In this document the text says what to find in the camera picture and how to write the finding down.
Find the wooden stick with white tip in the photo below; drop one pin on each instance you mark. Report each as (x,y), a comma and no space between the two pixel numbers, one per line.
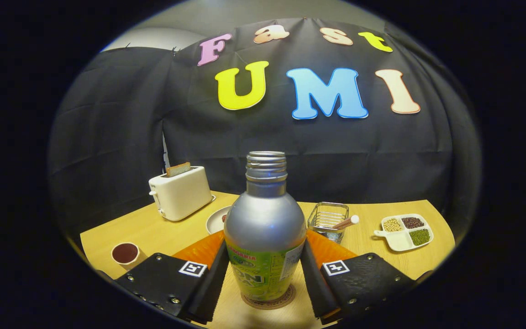
(347,222)

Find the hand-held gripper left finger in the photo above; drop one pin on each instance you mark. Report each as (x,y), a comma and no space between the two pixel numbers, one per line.
(208,292)

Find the white divided dish with beans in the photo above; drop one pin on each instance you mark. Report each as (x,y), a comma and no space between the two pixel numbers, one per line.
(400,240)

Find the silver bottle with green label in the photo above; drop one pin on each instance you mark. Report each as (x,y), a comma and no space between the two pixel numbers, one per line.
(263,219)

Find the toast slice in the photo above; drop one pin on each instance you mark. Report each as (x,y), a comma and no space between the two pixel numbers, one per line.
(178,169)

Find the wooden table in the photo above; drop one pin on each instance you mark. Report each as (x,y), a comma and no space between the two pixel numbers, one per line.
(162,233)

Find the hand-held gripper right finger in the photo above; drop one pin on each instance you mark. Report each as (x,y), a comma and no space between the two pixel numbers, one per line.
(315,288)

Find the round wooden coaster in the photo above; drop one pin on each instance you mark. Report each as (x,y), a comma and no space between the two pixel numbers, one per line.
(290,296)

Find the white oval plate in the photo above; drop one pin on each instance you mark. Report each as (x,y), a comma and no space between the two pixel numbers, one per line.
(215,221)

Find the cream toaster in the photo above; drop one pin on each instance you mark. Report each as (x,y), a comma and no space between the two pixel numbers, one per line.
(183,196)

